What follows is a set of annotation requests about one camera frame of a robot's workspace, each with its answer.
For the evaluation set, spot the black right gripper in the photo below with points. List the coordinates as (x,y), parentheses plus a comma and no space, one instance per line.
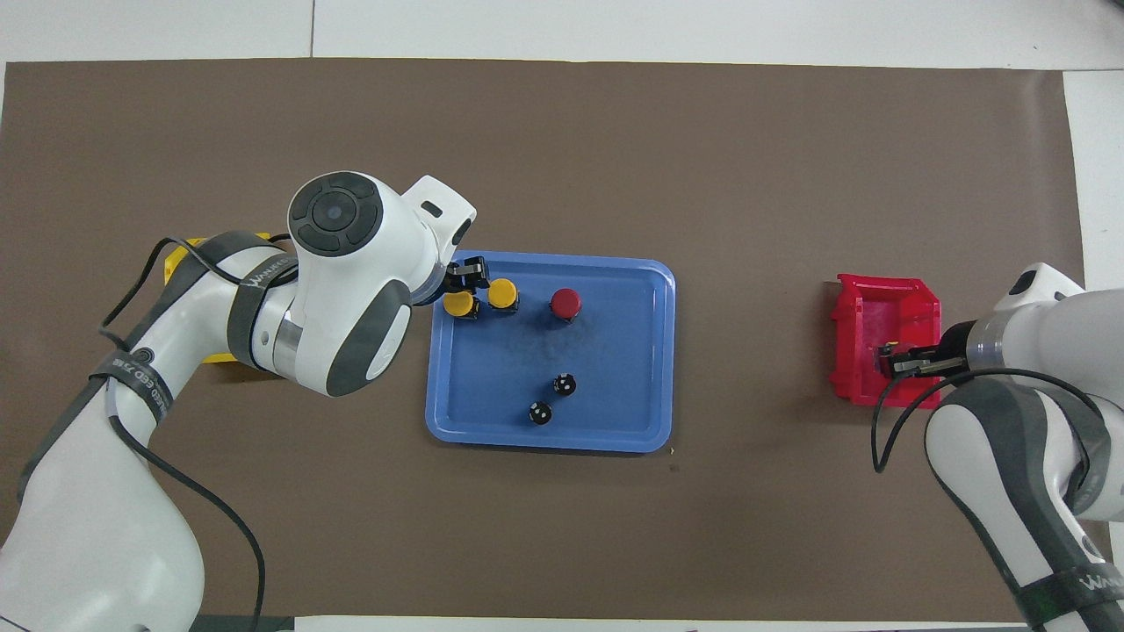
(955,349)

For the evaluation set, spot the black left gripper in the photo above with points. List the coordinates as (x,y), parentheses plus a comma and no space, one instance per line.
(446,283)

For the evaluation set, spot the yellow push button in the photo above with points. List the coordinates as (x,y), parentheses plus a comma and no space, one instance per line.
(457,304)
(502,293)

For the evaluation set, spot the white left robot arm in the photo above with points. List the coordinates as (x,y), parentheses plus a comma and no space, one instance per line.
(88,527)

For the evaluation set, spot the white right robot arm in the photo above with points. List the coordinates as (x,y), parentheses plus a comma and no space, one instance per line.
(992,456)

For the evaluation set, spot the red plastic bin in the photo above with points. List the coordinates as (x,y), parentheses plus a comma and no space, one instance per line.
(856,333)

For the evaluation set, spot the black cylindrical capacitor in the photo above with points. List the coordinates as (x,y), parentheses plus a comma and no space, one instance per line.
(541,413)
(565,384)

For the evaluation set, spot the blue plastic tray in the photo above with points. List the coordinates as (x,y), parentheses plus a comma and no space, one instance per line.
(615,369)

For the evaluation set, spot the brown table mat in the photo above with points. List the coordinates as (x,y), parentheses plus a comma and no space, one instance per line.
(615,132)

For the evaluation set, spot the yellow plastic bin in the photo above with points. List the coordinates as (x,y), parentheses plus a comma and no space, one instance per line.
(180,263)

